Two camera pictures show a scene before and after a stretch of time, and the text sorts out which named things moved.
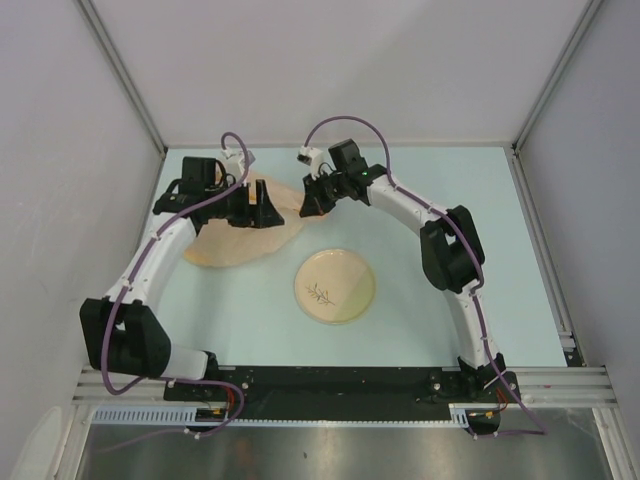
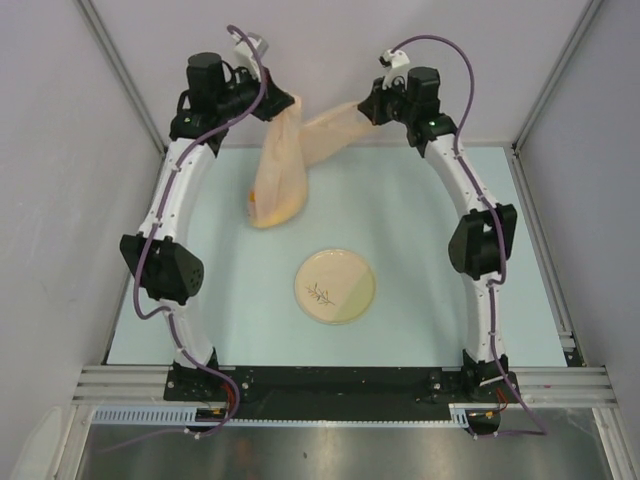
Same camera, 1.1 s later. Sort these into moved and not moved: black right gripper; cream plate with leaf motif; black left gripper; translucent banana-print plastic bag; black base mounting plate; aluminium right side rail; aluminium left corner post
Moved: black right gripper; translucent banana-print plastic bag; black left gripper
Not moved: aluminium right side rail; aluminium left corner post; cream plate with leaf motif; black base mounting plate
